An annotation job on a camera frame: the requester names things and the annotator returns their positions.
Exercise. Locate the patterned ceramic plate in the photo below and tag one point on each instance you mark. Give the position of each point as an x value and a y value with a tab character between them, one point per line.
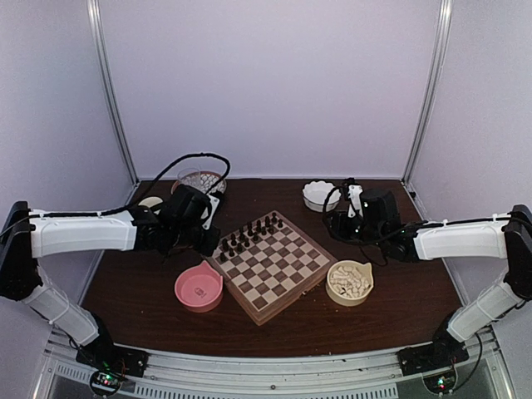
208	180

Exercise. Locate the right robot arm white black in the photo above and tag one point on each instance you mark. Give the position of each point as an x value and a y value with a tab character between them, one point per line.
503	239

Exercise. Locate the white scalloped bowl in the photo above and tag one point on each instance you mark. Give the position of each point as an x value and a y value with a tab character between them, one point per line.
315	193

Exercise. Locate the wooden chess board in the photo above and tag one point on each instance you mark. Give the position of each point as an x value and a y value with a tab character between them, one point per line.
273	273

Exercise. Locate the aluminium frame post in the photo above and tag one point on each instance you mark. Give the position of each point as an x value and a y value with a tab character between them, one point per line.
442	36
94	15

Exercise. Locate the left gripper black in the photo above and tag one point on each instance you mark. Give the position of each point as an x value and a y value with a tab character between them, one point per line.
207	248

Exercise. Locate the left aluminium frame post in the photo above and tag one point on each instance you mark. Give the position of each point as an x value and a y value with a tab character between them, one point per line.
94	15

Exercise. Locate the cream spouted bowl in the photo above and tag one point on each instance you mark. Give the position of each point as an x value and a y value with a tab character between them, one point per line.
349	283

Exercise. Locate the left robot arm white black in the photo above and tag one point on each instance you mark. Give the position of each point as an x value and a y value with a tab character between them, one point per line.
32	238

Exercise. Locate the right aluminium frame post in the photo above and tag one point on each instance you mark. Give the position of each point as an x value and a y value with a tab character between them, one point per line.
442	36

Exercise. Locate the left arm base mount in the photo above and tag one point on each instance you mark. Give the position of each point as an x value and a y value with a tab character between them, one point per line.
113	364

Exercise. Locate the clear drinking glass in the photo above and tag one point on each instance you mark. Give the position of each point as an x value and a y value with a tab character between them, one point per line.
190	176

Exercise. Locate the cream ribbed mug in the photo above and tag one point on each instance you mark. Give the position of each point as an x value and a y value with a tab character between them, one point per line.
151	201

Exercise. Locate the front aluminium rail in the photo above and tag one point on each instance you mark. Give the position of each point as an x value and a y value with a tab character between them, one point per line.
375	374

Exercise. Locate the pink bowl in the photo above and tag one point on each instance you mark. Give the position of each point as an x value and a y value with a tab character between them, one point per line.
200	288

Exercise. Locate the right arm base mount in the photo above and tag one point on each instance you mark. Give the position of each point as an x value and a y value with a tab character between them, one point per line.
436	363

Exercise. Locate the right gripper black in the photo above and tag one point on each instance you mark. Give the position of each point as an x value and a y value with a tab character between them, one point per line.
338	229

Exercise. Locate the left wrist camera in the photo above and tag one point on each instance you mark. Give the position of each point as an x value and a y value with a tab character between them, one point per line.
210	211

